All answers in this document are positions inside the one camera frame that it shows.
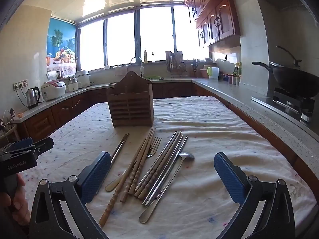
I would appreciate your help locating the knife and dish rack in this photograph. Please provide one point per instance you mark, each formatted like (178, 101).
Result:
(174, 59)

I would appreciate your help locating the yellow oil bottle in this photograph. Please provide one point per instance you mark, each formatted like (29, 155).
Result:
(238, 69)

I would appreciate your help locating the pink white rice cooker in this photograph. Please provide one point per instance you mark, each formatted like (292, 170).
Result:
(53, 90)

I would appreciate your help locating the beach fruit wall poster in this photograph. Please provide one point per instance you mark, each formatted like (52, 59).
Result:
(61, 37)

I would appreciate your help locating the steel electric kettle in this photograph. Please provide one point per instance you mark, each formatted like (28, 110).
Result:
(32, 98)

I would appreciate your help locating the wooden utensil holder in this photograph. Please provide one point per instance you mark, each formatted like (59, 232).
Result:
(129, 109)

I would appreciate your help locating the pink container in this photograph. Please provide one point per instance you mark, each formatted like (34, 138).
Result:
(204, 73)

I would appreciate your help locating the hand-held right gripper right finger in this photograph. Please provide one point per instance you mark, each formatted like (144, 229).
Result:
(229, 176)

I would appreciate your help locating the wall power outlet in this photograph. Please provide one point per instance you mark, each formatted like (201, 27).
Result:
(20, 84)

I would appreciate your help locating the gas stove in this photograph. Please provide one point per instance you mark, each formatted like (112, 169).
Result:
(289, 100)

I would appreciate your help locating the orange fruit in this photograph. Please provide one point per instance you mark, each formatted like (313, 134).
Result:
(20, 115)

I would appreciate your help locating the person's left hand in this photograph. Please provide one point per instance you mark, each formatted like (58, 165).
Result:
(17, 204)

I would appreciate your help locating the detergent pump bottle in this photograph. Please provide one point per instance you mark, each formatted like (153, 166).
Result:
(145, 57)

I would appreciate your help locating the white floral tablecloth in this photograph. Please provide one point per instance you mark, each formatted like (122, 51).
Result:
(211, 134)

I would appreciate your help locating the silver spoon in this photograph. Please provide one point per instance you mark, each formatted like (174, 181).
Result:
(149, 209)

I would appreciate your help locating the curved sink faucet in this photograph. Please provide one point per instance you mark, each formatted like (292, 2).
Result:
(141, 68)

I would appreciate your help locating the gold fork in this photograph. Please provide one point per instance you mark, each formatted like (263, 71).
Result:
(155, 145)

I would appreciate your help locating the kitchen counter with cabinets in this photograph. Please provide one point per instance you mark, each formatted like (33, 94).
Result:
(249, 97)

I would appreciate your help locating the green basin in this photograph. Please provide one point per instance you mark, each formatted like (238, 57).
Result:
(152, 78)

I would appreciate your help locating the wooden wall cabinets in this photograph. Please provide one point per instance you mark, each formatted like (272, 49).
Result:
(224, 17)

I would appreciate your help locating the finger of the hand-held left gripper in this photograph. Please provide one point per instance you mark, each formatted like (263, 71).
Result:
(22, 143)
(43, 145)

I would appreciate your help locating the large kitchen window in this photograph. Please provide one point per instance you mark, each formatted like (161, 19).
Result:
(122, 39)

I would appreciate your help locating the paper towel roll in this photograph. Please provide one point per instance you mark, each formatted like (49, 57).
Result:
(52, 76)

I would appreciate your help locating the white pitcher green lid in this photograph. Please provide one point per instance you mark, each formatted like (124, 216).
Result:
(213, 73)

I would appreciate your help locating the small pastel jar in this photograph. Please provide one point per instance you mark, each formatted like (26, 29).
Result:
(230, 80)
(234, 80)
(238, 81)

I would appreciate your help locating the small white steamer pot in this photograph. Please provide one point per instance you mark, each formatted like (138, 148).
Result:
(73, 86)

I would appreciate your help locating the black wok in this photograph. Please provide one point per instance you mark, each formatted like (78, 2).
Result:
(291, 79)

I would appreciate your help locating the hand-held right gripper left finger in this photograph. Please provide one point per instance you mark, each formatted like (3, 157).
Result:
(97, 174)

